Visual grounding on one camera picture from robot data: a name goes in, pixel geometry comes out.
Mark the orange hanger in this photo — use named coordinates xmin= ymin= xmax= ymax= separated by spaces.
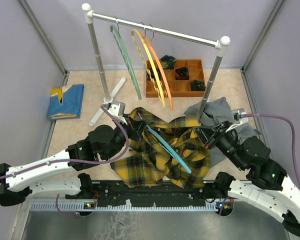
xmin=143 ymin=32 xmax=173 ymax=111

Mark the blue hanger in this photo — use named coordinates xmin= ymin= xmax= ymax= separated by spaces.
xmin=134 ymin=107 xmax=192 ymax=174

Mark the grey shirt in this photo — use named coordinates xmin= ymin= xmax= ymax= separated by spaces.
xmin=199 ymin=97 xmax=260 ymax=168

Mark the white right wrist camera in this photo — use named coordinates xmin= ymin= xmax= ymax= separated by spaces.
xmin=225 ymin=108 xmax=249 ymax=133

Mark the wooden compartment tray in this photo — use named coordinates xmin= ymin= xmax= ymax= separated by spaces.
xmin=145 ymin=58 xmax=207 ymax=99

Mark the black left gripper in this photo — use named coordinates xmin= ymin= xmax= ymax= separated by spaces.
xmin=104 ymin=113 xmax=149 ymax=160

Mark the white metal clothes rack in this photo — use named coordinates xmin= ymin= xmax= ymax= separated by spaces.
xmin=81 ymin=3 xmax=231 ymax=120

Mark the dark rolled sock left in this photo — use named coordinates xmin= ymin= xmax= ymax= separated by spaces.
xmin=146 ymin=67 xmax=162 ymax=81

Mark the dark rolled sock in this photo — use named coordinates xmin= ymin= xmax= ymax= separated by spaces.
xmin=190 ymin=79 xmax=206 ymax=92
xmin=175 ymin=67 xmax=190 ymax=80
xmin=146 ymin=67 xmax=162 ymax=81

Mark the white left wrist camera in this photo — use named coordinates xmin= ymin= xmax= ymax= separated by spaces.
xmin=102 ymin=101 xmax=128 ymax=125

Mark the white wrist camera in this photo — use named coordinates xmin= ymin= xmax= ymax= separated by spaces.
xmin=102 ymin=101 xmax=128 ymax=125
xmin=225 ymin=108 xmax=249 ymax=133

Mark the dark rolled sock right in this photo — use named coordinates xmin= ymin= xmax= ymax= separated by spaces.
xmin=190 ymin=79 xmax=206 ymax=92

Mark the dark rolled sock middle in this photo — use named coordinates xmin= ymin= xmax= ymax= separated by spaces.
xmin=175 ymin=67 xmax=190 ymax=80

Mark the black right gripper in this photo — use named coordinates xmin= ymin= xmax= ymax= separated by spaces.
xmin=192 ymin=120 xmax=246 ymax=171

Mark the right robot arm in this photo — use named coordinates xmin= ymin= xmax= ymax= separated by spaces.
xmin=193 ymin=123 xmax=300 ymax=237

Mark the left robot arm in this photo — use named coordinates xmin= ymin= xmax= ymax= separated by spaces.
xmin=0 ymin=117 xmax=147 ymax=207

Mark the yellow hanger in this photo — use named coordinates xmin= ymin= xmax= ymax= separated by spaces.
xmin=131 ymin=29 xmax=166 ymax=108

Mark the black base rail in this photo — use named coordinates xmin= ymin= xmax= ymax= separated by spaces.
xmin=65 ymin=180 xmax=229 ymax=207

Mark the green hanger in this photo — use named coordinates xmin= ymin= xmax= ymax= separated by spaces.
xmin=110 ymin=23 xmax=142 ymax=100

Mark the yellow plaid shirt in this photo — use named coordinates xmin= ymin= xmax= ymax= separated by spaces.
xmin=110 ymin=107 xmax=211 ymax=189

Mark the camouflage rolled sock top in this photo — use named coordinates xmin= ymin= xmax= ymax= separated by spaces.
xmin=159 ymin=54 xmax=177 ymax=70

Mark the blue folded cloth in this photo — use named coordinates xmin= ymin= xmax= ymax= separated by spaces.
xmin=47 ymin=84 xmax=85 ymax=121

